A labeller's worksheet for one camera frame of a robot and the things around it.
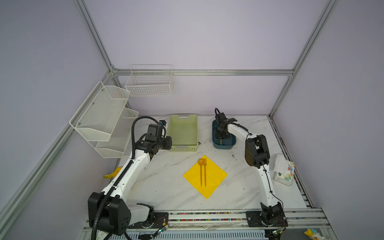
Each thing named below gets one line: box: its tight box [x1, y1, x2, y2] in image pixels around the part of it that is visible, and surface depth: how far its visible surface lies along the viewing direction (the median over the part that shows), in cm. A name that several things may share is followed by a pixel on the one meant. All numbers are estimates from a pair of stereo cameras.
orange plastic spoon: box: [197, 158, 204, 187], surface depth 95 cm
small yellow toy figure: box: [304, 228, 325, 240], surface depth 69 cm
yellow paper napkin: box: [183, 155, 228, 200], surface depth 90 cm
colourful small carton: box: [273, 154, 295, 186], surface depth 86 cm
